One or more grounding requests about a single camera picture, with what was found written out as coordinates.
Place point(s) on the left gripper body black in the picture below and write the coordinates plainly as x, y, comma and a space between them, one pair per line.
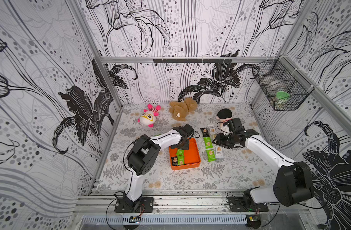
184, 145

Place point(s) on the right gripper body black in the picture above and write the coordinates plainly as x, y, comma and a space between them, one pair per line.
224, 139

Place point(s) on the black cookie packet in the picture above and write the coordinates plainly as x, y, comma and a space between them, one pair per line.
205, 132
174, 161

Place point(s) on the white cookie packet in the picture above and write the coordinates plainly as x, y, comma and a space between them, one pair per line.
219, 153
212, 129

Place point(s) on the green cookie packet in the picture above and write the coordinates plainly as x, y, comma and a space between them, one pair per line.
211, 155
208, 142
180, 157

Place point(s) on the orange storage box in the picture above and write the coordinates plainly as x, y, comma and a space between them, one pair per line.
192, 156

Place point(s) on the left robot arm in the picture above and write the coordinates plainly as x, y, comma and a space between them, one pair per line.
144, 153

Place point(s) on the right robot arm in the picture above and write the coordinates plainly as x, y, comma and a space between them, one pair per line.
293, 183

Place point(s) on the brown teddy bear plush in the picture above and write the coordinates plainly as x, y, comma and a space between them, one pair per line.
180, 110

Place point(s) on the black-haired doll orange dress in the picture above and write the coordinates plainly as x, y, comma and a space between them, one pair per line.
223, 116

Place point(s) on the pink white owl plush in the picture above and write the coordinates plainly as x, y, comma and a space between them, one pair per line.
149, 116

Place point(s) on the green lid jar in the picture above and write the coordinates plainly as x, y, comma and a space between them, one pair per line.
281, 98

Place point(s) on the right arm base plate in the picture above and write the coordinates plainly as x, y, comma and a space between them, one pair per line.
240, 204

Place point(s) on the black wire basket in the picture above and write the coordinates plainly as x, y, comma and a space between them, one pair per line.
273, 76

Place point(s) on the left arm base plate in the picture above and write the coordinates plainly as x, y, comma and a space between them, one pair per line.
142, 204

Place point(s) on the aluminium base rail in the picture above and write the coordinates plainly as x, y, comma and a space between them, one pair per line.
165, 202

